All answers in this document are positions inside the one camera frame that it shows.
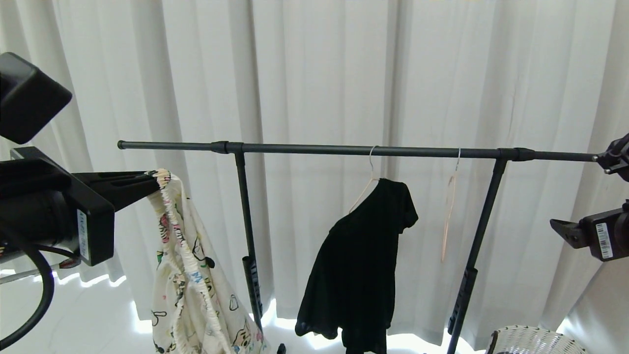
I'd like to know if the white curtain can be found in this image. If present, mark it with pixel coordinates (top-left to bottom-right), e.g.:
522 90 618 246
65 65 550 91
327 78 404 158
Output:
0 0 629 351

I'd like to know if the pink clothes hanger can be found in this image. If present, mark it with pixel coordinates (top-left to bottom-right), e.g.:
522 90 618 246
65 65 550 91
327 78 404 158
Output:
441 149 461 262
349 146 380 214

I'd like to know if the black t-shirt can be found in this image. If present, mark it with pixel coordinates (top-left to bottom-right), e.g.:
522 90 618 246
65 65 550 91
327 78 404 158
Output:
295 178 419 354

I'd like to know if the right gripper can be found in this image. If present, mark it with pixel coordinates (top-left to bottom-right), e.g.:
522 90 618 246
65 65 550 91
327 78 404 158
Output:
579 206 629 262

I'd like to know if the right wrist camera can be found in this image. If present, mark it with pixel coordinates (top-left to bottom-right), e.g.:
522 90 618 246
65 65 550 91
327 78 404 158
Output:
592 133 629 182

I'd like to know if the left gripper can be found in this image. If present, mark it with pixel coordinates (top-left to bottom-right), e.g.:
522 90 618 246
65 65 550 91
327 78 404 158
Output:
0 146 116 267

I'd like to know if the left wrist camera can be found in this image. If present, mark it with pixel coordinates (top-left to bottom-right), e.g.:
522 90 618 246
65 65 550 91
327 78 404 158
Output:
0 52 73 145

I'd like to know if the cream printed garment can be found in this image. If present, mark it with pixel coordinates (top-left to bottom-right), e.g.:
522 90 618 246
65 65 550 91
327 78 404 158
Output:
146 169 271 354

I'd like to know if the black clothes rack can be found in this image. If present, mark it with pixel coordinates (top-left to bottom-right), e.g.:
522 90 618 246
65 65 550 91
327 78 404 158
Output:
118 140 602 354

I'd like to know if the white laundry basket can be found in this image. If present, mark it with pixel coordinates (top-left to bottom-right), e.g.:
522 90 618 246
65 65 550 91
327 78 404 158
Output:
486 325 590 354

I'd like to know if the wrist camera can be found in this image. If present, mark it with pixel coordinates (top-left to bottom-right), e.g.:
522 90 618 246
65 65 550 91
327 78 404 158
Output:
0 52 73 145
592 133 629 182

